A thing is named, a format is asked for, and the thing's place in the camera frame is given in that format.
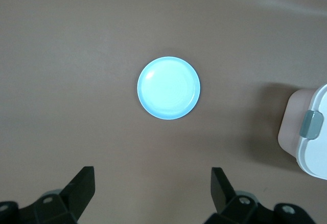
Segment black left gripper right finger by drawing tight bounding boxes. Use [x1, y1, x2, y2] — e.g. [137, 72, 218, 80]
[204, 167, 315, 224]

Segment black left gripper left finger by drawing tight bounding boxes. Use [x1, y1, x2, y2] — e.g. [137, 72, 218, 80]
[0, 166, 96, 224]

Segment white lidded container grey clips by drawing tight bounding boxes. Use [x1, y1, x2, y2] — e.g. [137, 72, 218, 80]
[277, 83, 327, 180]

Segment brown table mat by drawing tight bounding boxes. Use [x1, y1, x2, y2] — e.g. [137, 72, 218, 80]
[0, 0, 327, 224]

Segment light blue round plate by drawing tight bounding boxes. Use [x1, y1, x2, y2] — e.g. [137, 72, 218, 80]
[136, 56, 202, 121]

